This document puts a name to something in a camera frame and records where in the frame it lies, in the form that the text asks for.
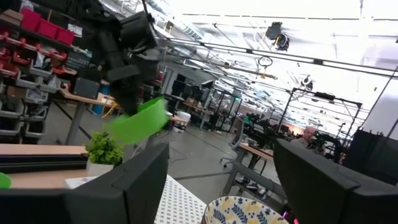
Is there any black aluminium table frame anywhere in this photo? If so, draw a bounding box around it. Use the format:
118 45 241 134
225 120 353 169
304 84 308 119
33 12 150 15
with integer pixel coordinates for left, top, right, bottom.
0 154 90 174

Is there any storage rack with red bins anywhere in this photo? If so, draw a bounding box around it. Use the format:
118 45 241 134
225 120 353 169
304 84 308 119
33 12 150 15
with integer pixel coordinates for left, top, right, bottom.
0 6 94 144

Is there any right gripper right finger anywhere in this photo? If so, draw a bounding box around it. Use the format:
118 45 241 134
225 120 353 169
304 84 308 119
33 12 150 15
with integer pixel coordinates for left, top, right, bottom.
272 138 398 224

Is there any wooden top table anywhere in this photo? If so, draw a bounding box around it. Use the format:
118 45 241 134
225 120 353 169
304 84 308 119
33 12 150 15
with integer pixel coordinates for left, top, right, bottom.
222 141 289 200

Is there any white perforated shelf riser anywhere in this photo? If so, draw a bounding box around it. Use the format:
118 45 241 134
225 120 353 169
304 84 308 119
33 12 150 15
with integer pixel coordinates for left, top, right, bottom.
64 173 208 224

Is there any black frame cage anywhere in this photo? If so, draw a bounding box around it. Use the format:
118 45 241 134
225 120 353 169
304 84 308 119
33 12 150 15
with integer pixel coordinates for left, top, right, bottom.
276 87 364 147

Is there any small green potted plant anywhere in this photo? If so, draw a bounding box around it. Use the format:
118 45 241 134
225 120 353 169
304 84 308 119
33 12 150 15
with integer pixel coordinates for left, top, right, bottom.
84 130 125 177

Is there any grey office chair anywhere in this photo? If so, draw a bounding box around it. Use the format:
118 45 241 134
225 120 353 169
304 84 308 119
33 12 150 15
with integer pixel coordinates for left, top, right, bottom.
219 116 246 169

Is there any wooden desk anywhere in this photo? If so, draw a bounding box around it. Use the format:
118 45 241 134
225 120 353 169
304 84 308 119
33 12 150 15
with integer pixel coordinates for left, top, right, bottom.
52 88 121 146

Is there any green mini bowl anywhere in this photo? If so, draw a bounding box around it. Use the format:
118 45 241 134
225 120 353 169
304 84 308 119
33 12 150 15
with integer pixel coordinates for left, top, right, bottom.
0 171 12 190
107 95 170 146

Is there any black panel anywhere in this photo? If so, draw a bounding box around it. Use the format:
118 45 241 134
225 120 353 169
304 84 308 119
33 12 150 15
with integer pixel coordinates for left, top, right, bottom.
343 129 398 186

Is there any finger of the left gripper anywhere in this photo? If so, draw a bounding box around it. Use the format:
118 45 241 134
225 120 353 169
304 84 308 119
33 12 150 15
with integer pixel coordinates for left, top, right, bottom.
126 77 142 116
109 79 127 116

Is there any person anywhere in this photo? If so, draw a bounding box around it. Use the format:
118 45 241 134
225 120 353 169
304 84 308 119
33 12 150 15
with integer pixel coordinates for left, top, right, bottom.
290 126 326 156

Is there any yellow floral patterned mini bowl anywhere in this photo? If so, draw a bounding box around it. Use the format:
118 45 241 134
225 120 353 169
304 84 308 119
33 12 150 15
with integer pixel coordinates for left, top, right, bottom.
201 195 292 224

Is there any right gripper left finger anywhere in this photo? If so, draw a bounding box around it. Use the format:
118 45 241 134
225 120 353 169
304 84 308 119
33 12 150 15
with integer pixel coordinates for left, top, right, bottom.
0 140 170 224

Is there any ceiling cable reel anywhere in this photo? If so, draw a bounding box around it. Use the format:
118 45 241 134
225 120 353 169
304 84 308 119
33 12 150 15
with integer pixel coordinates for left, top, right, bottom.
264 21 290 52

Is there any black monitor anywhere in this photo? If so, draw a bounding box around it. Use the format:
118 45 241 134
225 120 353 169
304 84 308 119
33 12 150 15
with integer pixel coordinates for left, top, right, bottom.
73 77 101 100

